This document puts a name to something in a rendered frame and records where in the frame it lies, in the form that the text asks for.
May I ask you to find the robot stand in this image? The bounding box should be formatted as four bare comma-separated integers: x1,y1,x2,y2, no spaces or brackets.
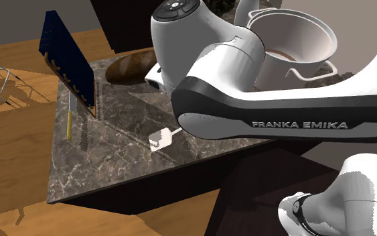
204,147,340,236

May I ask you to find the dark cabinet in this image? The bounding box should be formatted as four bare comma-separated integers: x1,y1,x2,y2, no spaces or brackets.
90,0,163,55

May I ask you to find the white pot with handles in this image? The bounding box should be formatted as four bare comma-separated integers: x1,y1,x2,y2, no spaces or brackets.
246,7,339,93

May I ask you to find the white spatula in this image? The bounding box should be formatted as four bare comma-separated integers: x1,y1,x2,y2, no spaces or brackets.
148,127,183,152

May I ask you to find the yellow handled knife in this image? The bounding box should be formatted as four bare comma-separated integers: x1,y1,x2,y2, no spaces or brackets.
66,90,78,143

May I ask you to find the dark blue board with hooks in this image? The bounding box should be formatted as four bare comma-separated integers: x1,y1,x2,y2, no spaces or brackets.
38,9,98,119

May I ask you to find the brown bread loaf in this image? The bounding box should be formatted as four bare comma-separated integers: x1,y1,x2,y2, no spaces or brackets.
104,49,158,86

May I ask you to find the grey wire rack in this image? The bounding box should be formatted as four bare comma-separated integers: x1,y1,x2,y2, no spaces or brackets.
0,50,21,108

